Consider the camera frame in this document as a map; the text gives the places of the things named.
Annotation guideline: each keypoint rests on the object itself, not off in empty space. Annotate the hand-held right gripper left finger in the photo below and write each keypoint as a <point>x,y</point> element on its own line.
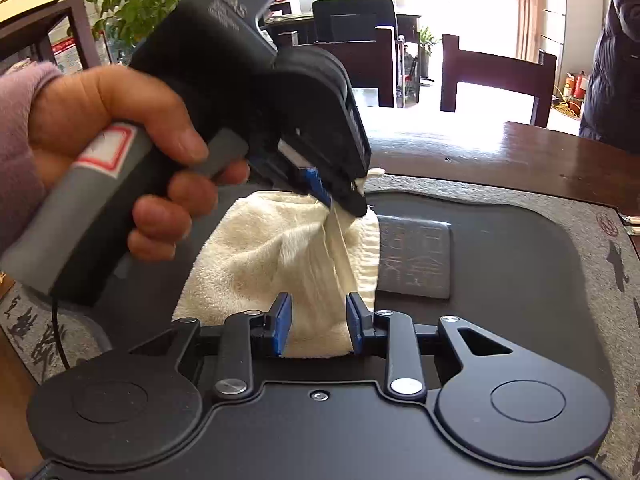
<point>283,325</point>

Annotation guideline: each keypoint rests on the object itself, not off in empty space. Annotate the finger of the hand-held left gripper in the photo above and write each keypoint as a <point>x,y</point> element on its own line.
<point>315,185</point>
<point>352,200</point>

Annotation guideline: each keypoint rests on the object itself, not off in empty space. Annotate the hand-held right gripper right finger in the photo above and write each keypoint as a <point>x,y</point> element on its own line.
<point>356,325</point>

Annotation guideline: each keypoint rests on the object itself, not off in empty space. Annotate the cream terry towel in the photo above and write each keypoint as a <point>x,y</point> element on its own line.
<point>260,250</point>

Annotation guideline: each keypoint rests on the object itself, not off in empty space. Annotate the person's left forearm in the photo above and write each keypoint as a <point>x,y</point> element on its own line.
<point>20,135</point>

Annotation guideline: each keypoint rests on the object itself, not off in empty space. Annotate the person's left hand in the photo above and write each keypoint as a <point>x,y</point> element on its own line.
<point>125,95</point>

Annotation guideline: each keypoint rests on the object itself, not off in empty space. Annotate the carved grey stone plate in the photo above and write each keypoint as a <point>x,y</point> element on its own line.
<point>415,260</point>

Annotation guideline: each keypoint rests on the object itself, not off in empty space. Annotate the dark wooden dining chair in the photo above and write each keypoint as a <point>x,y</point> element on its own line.
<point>360,65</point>
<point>495,67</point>

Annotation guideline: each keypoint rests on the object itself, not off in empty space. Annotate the black office chair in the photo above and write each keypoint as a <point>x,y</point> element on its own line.
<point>350,10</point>

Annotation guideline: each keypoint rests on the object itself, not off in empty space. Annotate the large water bottle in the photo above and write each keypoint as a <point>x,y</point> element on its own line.
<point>411,75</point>

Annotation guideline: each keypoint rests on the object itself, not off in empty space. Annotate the colourful printed poster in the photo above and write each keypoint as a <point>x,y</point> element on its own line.
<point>67,55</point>

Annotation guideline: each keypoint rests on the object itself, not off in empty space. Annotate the dark office desk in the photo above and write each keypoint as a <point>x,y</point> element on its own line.
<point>409,25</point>

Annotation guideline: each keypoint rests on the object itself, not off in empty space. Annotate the small potted plant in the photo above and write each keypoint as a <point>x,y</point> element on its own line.
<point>427,40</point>

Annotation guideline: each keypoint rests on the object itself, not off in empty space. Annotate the dark wooden shelf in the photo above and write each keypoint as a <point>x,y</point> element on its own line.
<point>75,0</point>

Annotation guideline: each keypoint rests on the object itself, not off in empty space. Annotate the red fire extinguisher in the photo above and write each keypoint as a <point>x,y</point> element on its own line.
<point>570,86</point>
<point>580,86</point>

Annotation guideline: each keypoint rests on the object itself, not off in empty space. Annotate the beige curtain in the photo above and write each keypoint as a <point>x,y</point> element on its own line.
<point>530,5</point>

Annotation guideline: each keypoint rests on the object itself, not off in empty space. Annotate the bamboo tea tool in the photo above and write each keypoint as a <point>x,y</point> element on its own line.
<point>631,219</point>
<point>634,230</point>

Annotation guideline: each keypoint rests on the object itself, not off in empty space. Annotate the white refrigerator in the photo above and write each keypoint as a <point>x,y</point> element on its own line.
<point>575,20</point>

